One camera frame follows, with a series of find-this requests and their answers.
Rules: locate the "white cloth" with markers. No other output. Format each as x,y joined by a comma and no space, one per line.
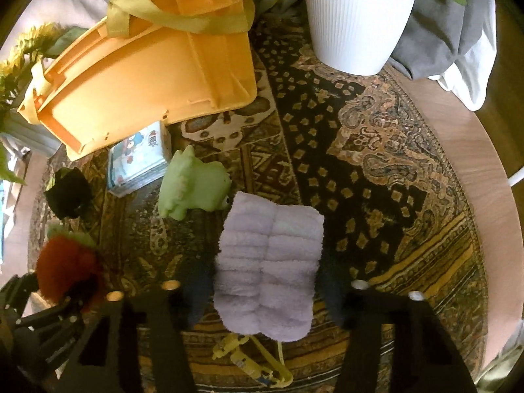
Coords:
466,86

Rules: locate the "patterned rug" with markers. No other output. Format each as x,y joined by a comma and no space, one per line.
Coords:
348,131

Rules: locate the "green plush toy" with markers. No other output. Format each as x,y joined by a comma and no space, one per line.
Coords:
192,184

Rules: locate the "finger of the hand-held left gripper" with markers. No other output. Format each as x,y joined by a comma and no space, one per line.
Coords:
18,294
49,331

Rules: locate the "yellow plastic storage box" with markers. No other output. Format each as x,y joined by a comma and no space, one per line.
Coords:
143,69

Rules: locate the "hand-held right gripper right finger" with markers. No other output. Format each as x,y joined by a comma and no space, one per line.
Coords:
335,294

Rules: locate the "white ribbed plant pot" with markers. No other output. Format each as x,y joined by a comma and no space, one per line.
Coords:
352,20

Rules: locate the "grey cloth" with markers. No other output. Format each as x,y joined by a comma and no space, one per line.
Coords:
442,41

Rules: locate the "red plush toy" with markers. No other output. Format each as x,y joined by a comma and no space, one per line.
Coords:
61,266

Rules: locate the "black plush toy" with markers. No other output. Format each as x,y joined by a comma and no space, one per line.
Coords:
67,194

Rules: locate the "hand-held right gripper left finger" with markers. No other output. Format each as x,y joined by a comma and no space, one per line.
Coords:
197,294

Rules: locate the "sunflower bouquet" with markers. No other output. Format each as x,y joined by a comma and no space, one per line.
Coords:
24,57

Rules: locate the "purple fluffy towel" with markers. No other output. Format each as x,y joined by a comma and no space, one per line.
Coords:
266,262

